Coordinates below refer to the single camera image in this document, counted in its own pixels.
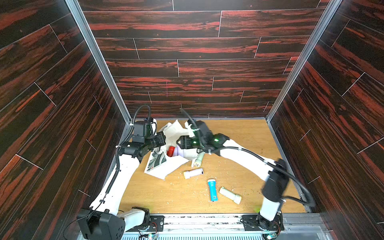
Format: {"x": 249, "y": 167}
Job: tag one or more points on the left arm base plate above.
{"x": 154, "y": 224}

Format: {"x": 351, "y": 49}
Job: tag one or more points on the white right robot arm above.
{"x": 271, "y": 172}

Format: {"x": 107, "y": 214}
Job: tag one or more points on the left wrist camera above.
{"x": 145, "y": 128}

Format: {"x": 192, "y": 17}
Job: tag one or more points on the white floral tote bag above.
{"x": 166, "y": 159}

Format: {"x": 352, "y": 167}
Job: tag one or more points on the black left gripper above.
{"x": 160, "y": 137}

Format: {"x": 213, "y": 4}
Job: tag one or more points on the pale green flashlight bottom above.
{"x": 230, "y": 195}

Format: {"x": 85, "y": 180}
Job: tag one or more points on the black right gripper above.
{"x": 180, "y": 142}

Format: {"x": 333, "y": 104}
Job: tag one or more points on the red flashlight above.
{"x": 170, "y": 151}

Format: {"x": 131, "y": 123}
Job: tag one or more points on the pale green flashlight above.
{"x": 199, "y": 160}
{"x": 230, "y": 195}

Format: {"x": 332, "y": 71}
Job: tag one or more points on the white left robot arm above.
{"x": 102, "y": 220}

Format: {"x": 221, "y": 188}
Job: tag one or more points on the blue flashlight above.
{"x": 213, "y": 190}

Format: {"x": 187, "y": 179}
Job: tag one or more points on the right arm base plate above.
{"x": 258, "y": 223}

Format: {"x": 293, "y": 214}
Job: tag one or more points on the lilac flashlight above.
{"x": 193, "y": 173}
{"x": 180, "y": 152}

